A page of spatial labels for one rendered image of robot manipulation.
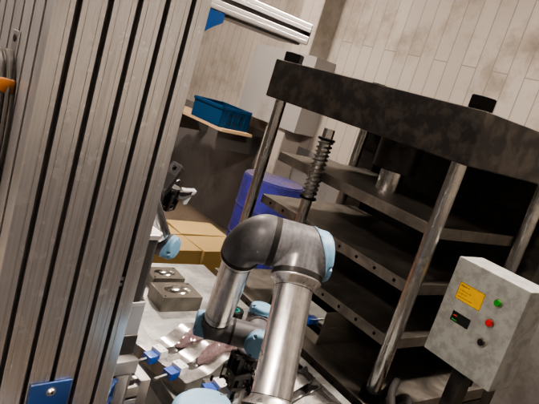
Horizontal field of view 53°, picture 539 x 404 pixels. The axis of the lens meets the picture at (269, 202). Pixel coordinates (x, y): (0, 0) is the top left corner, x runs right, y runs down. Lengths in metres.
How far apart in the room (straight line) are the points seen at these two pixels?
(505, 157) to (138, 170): 1.58
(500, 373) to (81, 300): 1.59
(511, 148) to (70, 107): 1.72
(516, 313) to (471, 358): 0.25
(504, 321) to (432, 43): 3.47
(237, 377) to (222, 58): 5.90
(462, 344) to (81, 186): 1.65
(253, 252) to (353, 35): 4.69
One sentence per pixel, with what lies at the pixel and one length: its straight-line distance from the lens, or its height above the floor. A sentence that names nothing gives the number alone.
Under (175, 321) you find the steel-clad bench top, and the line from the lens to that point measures 2.42.
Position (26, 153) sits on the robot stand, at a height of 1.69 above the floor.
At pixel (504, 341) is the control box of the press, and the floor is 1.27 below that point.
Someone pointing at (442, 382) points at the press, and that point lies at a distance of 2.82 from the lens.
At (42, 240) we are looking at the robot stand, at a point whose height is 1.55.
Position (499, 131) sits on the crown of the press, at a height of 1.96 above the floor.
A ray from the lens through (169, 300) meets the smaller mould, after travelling 2.45.
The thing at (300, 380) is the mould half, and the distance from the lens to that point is 2.00.
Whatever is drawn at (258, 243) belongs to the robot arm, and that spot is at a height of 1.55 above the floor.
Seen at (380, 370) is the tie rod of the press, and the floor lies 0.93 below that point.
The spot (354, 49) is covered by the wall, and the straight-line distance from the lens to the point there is 5.69.
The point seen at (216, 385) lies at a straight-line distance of 1.86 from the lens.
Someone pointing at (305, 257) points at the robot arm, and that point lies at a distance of 1.19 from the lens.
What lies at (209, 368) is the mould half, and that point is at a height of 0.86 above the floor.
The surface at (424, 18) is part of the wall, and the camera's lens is 5.32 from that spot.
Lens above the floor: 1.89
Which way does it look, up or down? 12 degrees down
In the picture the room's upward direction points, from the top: 17 degrees clockwise
